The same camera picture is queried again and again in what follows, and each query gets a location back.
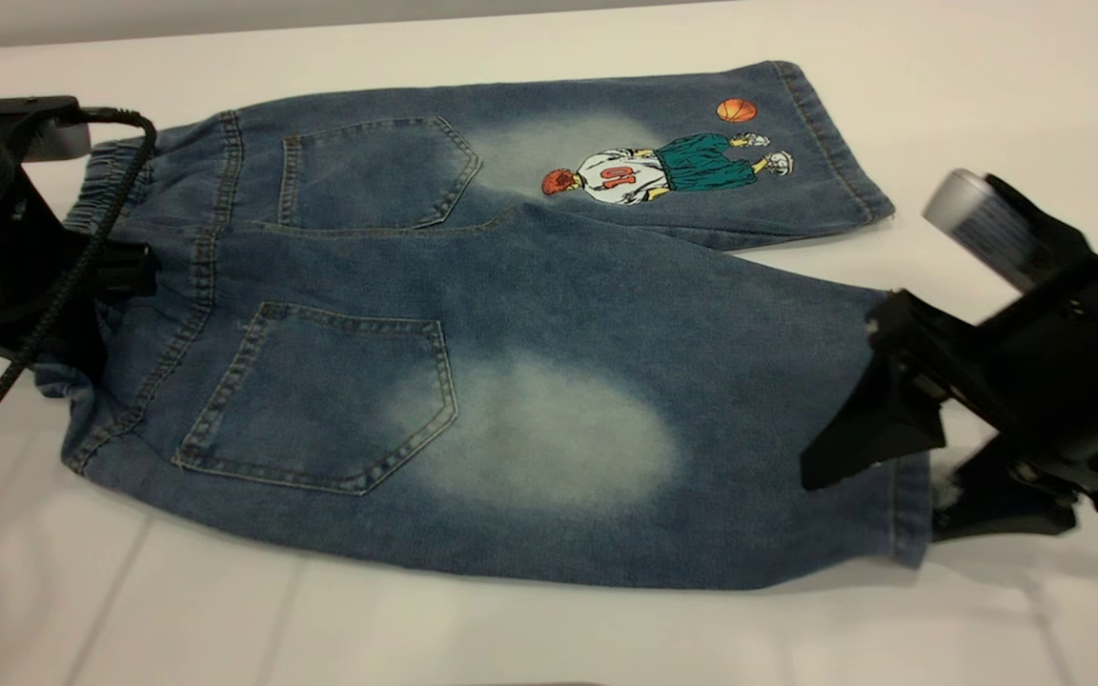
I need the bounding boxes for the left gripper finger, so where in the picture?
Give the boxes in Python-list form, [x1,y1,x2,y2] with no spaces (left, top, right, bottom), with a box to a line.
[34,297,111,375]
[96,243,160,299]

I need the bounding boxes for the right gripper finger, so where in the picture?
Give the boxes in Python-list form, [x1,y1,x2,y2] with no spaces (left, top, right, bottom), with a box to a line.
[800,365,947,493]
[930,438,1098,544]

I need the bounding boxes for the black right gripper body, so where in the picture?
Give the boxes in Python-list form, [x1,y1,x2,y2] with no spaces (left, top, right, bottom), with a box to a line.
[868,233,1098,454]

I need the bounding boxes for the blue denim pants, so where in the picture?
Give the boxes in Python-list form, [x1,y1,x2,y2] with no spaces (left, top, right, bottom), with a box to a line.
[34,60,933,592]

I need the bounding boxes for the braided black left arm cable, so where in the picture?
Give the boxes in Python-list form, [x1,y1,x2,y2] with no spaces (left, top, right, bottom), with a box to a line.
[0,107,159,489]

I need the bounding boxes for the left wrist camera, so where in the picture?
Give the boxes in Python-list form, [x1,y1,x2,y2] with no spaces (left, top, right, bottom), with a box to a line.
[0,95,93,165]

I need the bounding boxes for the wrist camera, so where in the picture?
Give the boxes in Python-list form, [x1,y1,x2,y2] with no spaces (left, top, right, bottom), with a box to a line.
[924,169,1098,293]
[0,95,93,165]

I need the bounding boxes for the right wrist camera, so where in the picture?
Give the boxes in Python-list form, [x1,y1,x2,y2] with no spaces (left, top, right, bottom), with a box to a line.
[924,169,1098,293]

